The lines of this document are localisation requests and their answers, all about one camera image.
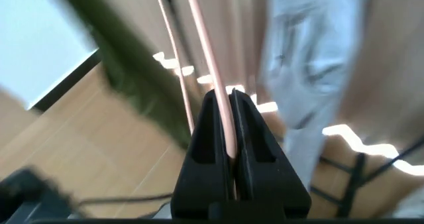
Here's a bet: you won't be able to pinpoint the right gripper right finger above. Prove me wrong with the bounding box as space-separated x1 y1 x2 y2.
228 87 312 220

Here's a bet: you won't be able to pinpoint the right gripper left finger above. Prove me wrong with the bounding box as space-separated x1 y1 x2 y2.
170 89 238 220

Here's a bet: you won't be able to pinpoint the pink clothes hanger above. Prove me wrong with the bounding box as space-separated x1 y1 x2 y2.
153 0 238 160

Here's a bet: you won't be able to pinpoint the green long-sleeved shirt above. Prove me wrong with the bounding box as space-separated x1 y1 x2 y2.
54 0 196 150

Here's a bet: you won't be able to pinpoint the pale grey shorts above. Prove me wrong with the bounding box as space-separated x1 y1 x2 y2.
258 0 372 192

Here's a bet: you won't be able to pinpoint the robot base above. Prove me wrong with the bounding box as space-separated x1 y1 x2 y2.
0 166 77 224

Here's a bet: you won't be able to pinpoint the black clothes rack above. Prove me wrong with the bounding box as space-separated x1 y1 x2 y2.
309 140 424 218

